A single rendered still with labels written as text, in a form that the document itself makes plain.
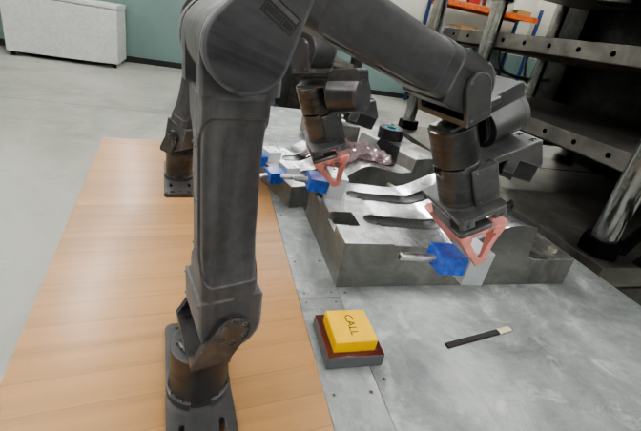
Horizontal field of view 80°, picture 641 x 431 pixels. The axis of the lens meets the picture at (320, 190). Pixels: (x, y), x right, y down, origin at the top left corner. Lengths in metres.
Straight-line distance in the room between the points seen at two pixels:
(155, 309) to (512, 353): 0.53
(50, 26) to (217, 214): 7.07
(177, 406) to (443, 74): 0.44
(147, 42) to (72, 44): 1.28
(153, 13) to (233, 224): 7.60
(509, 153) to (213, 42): 0.38
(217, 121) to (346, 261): 0.41
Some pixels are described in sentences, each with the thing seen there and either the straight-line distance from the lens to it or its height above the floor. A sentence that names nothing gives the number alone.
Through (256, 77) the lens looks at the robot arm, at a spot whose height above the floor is 1.16.
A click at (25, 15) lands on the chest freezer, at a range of 7.45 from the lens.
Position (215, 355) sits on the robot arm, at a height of 0.89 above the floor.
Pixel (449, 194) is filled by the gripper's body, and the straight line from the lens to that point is 0.51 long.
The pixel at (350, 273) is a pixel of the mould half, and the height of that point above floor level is 0.83.
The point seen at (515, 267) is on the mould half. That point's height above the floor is 0.84.
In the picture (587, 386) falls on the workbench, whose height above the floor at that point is 0.80.
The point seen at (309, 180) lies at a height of 0.92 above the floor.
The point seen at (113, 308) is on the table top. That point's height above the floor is 0.80.
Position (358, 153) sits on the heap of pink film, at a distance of 1.01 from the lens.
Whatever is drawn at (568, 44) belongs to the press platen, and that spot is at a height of 1.28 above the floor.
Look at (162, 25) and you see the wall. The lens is 7.90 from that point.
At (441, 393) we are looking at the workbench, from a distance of 0.58.
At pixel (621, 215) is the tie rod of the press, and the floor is 0.90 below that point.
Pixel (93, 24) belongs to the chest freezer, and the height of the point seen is 0.61.
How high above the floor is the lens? 1.21
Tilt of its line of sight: 23 degrees down
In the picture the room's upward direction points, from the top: 11 degrees clockwise
